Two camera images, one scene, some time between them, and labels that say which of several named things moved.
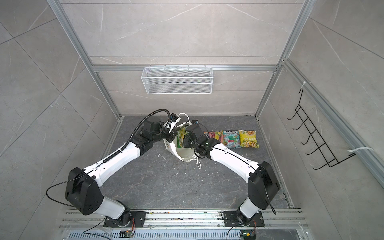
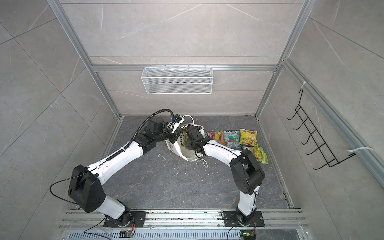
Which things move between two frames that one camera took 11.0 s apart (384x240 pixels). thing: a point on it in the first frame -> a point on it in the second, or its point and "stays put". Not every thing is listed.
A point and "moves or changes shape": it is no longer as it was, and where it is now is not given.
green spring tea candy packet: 180,134 moves or changes shape
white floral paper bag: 185,154 stays put
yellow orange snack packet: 218,135 stays put
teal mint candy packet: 231,138 stays put
